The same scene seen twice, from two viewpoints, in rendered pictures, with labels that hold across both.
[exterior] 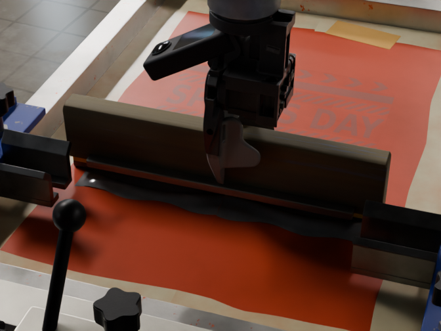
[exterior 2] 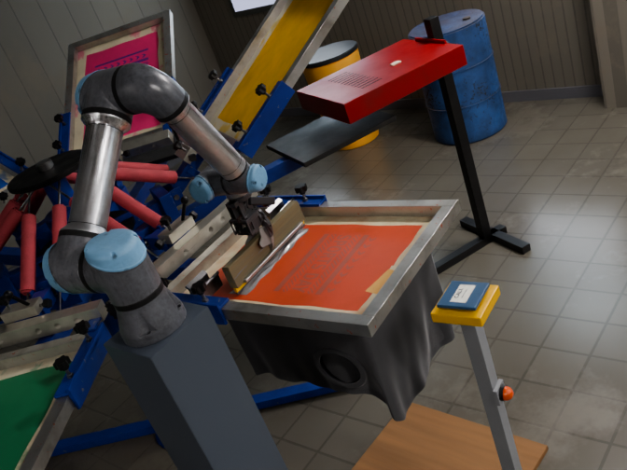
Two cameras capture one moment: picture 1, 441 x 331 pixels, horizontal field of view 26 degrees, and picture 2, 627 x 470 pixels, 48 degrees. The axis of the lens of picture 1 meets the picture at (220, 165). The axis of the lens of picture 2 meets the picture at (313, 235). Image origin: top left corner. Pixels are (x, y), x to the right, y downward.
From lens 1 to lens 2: 2.53 m
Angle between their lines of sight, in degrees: 92
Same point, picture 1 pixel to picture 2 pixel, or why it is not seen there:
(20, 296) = (210, 218)
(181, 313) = (208, 253)
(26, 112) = (316, 201)
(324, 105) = (321, 275)
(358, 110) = (313, 284)
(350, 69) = (349, 280)
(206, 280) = not seen: hidden behind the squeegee
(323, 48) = (372, 269)
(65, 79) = (342, 204)
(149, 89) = (350, 229)
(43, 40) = not seen: outside the picture
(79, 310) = (200, 228)
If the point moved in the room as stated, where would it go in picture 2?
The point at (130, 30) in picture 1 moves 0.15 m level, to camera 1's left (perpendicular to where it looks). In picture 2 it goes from (393, 212) to (399, 188)
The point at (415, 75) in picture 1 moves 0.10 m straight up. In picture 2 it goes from (337, 300) to (325, 269)
